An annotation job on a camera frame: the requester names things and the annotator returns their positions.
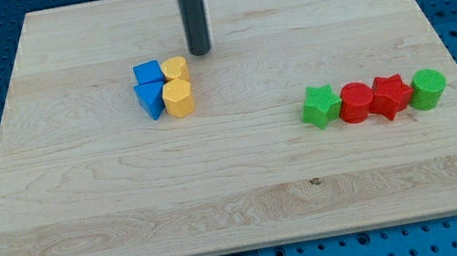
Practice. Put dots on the yellow heart block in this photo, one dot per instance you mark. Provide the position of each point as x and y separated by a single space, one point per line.
175 68

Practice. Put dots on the red cylinder block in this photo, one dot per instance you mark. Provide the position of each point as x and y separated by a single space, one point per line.
356 100

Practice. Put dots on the light wooden board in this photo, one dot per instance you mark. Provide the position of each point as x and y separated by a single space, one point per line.
84 171

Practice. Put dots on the blue triangle block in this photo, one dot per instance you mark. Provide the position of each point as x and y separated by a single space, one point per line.
150 98

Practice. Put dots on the blue cube block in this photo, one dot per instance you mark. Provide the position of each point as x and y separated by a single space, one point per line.
148 72

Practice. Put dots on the green cylinder block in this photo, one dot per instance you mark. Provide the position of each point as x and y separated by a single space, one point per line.
428 85

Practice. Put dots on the red star block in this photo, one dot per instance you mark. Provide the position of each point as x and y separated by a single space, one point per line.
390 95

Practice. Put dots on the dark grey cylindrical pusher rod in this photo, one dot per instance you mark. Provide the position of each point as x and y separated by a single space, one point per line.
193 15

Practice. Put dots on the yellow hexagon block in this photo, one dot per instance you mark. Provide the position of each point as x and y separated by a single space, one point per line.
178 97

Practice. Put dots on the green star block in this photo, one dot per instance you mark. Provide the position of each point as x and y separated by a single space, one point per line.
321 106

